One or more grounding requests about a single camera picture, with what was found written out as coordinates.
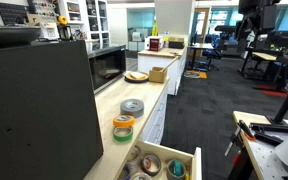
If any teal tape roll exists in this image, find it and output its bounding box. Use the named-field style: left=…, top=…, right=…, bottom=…
left=172, top=160, right=184, bottom=177

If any wide grey tape roll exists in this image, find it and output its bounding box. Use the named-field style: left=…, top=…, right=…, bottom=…
left=166, top=159, right=187, bottom=180

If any white shelf unit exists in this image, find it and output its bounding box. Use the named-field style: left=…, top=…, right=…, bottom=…
left=58, top=0, right=111, bottom=52

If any red floor mat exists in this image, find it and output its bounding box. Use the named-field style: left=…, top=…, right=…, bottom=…
left=253, top=84, right=288, bottom=98

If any black flat bar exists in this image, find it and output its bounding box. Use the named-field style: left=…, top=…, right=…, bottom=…
left=253, top=130, right=285, bottom=147

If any clear packing tape roll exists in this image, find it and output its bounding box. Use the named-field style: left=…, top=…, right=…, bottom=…
left=129, top=171, right=153, bottom=180

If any yellow floor mat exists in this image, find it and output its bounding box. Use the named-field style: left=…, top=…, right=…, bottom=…
left=185, top=69, right=208, bottom=80

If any red tape roll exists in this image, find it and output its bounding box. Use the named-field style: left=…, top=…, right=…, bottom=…
left=143, top=157, right=153, bottom=170

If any grey duct tape roll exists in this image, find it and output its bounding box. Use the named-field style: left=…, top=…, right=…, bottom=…
left=119, top=98, right=145, bottom=119

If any black round dish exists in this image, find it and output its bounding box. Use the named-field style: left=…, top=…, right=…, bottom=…
left=0, top=25, right=43, bottom=51

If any white island counter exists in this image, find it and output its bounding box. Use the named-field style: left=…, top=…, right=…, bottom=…
left=137, top=45, right=188, bottom=96

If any wooden spoon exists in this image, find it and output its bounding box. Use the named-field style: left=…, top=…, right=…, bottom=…
left=159, top=57, right=180, bottom=74

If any large black box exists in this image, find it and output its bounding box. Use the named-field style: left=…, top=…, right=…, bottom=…
left=0, top=39, right=105, bottom=180

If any blue tape roll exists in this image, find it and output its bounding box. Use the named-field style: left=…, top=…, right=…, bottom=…
left=118, top=165, right=131, bottom=180

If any orange masking tape roll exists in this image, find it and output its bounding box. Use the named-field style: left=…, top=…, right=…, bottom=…
left=112, top=114, right=136, bottom=128

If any wooden drawer with white front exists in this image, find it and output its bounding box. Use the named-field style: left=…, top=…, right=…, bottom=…
left=117, top=139, right=203, bottom=180

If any white drawer cabinet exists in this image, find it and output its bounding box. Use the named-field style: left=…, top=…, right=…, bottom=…
left=139, top=87, right=169, bottom=145

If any black office desk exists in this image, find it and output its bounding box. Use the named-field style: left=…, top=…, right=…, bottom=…
left=186, top=42, right=216, bottom=72

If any black duct tape roll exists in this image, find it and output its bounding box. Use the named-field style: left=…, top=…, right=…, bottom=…
left=140, top=153, right=163, bottom=177

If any wooden door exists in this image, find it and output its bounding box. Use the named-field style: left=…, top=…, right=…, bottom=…
left=191, top=7, right=211, bottom=45

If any yellow plate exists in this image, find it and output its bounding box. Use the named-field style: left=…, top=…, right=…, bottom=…
left=124, top=71, right=150, bottom=84

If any yellow tape roll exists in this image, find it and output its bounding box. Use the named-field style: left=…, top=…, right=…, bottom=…
left=57, top=15, right=69, bottom=26

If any small cardboard box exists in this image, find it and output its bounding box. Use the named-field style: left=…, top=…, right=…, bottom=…
left=168, top=35, right=186, bottom=43

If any black office chair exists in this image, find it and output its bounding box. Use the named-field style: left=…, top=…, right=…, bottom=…
left=202, top=37, right=224, bottom=72

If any red white toaster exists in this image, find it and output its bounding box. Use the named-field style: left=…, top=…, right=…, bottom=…
left=148, top=36, right=165, bottom=52

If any black microwave oven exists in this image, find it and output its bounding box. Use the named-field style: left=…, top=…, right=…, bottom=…
left=87, top=44, right=128, bottom=95

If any yellow caution sign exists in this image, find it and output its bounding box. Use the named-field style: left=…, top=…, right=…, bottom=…
left=151, top=15, right=160, bottom=37

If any black pegboard panel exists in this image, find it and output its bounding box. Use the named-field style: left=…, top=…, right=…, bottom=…
left=0, top=1, right=30, bottom=27

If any small wooden box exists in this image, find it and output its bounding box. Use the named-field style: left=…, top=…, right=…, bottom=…
left=148, top=66, right=169, bottom=84

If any green masking tape roll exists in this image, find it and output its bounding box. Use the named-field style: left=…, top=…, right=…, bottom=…
left=112, top=125, right=134, bottom=143

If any slice of toast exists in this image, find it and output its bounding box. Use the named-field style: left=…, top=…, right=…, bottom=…
left=129, top=71, right=148, bottom=81

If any black orange bar clamp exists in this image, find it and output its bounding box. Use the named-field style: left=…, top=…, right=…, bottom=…
left=223, top=119, right=257, bottom=158

